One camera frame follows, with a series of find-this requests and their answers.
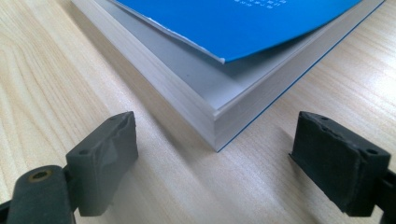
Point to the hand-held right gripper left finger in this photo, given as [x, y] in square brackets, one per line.
[102, 161]

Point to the thick blue book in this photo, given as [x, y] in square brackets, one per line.
[236, 28]

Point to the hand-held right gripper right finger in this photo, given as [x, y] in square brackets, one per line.
[336, 168]

